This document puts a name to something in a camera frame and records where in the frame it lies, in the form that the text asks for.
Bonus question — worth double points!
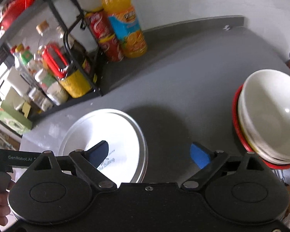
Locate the red rimmed black bowl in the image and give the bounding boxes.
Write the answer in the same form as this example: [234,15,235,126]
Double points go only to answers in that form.
[231,85,290,170]

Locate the large white ceramic bowl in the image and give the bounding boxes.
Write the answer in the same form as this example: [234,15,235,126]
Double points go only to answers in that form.
[237,69,290,165]

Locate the green tea box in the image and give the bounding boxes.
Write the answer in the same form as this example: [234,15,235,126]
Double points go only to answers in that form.
[0,101,32,136]

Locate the dark soy sauce bottle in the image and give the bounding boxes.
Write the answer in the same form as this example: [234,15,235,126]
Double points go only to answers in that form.
[36,21,97,98]

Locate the green label sauce bottle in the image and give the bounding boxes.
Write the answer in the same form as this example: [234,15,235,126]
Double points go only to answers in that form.
[15,43,43,78]

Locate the orange juice bottle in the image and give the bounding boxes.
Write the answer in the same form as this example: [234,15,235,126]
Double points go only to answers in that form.
[101,0,148,58]

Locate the clear seasoning jar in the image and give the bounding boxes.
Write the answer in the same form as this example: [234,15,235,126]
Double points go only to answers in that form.
[28,87,53,112]

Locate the white Bakery plate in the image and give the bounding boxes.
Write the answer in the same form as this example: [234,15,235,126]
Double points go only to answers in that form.
[59,109,148,186]

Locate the person's left hand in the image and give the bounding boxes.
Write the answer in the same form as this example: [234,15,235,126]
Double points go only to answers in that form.
[0,191,10,226]

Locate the white lid spice jar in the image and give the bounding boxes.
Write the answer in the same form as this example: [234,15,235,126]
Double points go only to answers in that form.
[34,68,68,106]

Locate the black wire kitchen rack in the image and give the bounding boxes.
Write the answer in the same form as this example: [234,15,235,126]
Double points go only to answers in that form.
[0,0,107,121]

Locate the red snack canister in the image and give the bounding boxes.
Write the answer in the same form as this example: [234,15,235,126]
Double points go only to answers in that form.
[85,8,124,62]

